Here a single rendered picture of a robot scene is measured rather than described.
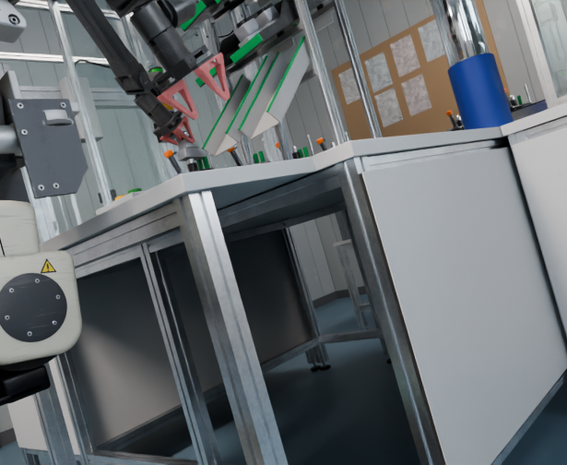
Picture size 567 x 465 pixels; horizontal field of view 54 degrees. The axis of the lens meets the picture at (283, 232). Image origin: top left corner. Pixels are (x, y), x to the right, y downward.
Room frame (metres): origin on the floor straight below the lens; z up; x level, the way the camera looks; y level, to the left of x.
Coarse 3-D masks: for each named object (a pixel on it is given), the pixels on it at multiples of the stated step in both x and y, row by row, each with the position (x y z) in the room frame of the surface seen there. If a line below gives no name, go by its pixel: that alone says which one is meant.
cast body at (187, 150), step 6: (180, 144) 1.70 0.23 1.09; (186, 144) 1.68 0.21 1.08; (192, 144) 1.70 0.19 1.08; (180, 150) 1.69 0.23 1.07; (186, 150) 1.68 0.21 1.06; (192, 150) 1.69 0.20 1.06; (198, 150) 1.71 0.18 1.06; (180, 156) 1.69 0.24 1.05; (186, 156) 1.67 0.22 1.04; (192, 156) 1.69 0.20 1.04; (198, 156) 1.71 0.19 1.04
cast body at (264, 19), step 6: (264, 6) 1.41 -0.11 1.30; (258, 12) 1.41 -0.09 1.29; (264, 12) 1.39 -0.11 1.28; (270, 12) 1.40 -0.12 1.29; (276, 12) 1.42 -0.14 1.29; (258, 18) 1.41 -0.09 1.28; (264, 18) 1.40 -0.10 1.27; (270, 18) 1.40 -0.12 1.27; (276, 18) 1.41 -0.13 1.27; (258, 24) 1.42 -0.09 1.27; (264, 24) 1.41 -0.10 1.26; (270, 24) 1.40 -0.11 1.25
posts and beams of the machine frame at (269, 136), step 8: (232, 16) 2.92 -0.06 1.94; (240, 16) 2.92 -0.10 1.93; (232, 24) 2.92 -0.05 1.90; (248, 72) 2.92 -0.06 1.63; (256, 72) 2.93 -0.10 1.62; (272, 128) 2.92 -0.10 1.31; (264, 136) 2.92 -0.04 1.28; (272, 136) 2.92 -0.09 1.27; (272, 144) 2.90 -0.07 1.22; (272, 152) 2.91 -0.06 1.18; (272, 160) 2.92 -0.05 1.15; (280, 160) 2.92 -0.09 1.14
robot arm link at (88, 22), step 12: (72, 0) 1.37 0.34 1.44; (84, 0) 1.38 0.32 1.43; (84, 12) 1.39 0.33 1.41; (96, 12) 1.42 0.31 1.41; (84, 24) 1.43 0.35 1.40; (96, 24) 1.42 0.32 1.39; (108, 24) 1.46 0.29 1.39; (96, 36) 1.45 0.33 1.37; (108, 36) 1.46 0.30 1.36; (108, 48) 1.47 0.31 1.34; (120, 48) 1.50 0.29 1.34; (108, 60) 1.51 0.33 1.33; (120, 60) 1.50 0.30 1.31; (132, 60) 1.53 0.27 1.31; (120, 72) 1.53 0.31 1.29; (132, 72) 1.53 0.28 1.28; (120, 84) 1.58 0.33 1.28; (132, 84) 1.56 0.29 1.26
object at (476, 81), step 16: (464, 64) 1.83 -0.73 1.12; (480, 64) 1.81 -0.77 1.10; (496, 64) 1.85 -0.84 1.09; (464, 80) 1.84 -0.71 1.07; (480, 80) 1.81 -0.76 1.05; (496, 80) 1.82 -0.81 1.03; (464, 96) 1.85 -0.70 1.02; (480, 96) 1.82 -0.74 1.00; (496, 96) 1.81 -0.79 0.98; (464, 112) 1.87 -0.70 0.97; (480, 112) 1.82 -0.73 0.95; (496, 112) 1.81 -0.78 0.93; (464, 128) 1.91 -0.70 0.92
